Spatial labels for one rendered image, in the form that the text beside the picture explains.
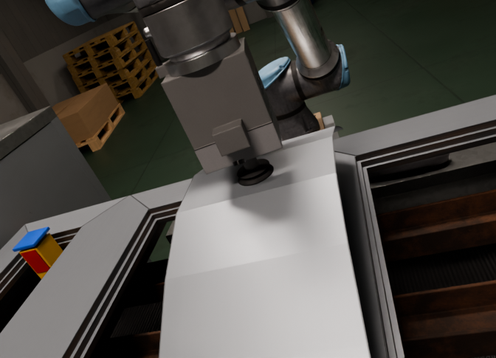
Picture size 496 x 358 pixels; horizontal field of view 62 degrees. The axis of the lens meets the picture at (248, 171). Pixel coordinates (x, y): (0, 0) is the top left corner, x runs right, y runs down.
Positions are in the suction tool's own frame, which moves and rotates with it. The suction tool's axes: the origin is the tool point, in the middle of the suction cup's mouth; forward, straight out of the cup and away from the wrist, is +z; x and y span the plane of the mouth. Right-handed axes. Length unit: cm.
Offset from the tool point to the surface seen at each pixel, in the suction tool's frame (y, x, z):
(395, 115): 61, 211, 102
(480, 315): 21.3, 1.1, 32.4
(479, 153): 40, 40, 33
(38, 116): -70, 79, -4
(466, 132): 31.7, 24.0, 16.8
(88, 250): -42, 24, 16
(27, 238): -58, 31, 12
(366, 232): 9.9, 5.3, 15.7
